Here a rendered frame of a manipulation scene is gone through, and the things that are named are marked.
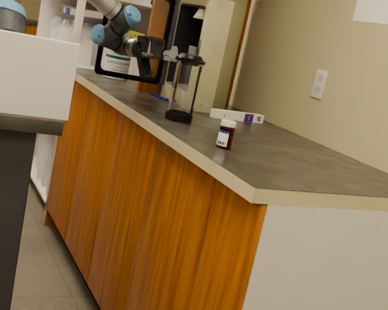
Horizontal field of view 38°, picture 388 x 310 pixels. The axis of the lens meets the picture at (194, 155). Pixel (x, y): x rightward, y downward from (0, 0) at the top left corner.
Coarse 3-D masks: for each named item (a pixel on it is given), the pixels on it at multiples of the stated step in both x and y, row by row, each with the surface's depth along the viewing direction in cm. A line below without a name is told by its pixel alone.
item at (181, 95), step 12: (180, 60) 198; (192, 60) 197; (180, 72) 199; (192, 72) 198; (180, 84) 199; (192, 84) 200; (180, 96) 200; (192, 96) 201; (168, 108) 204; (180, 108) 201
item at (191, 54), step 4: (192, 48) 200; (196, 48) 200; (188, 52) 200; (192, 52) 200; (180, 56) 199; (184, 56) 198; (188, 56) 198; (192, 56) 198; (196, 56) 198; (200, 60) 199
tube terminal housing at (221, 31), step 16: (192, 0) 242; (208, 0) 229; (224, 0) 230; (240, 0) 238; (208, 16) 229; (224, 16) 232; (240, 16) 245; (208, 32) 231; (224, 32) 234; (240, 32) 251; (208, 48) 233; (224, 48) 236; (208, 64) 235; (224, 64) 241; (208, 80) 237; (224, 80) 248; (208, 96) 239; (224, 96) 254; (208, 112) 241
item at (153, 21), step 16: (128, 0) 248; (144, 0) 250; (160, 0) 252; (144, 16) 252; (160, 16) 253; (128, 32) 252; (144, 32) 253; (160, 32) 255; (112, 64) 253; (128, 64) 255; (160, 80) 261
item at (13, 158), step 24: (0, 144) 161; (24, 144) 164; (0, 168) 163; (24, 168) 166; (0, 192) 165; (24, 192) 168; (0, 216) 167; (0, 240) 169; (0, 264) 171; (0, 288) 173
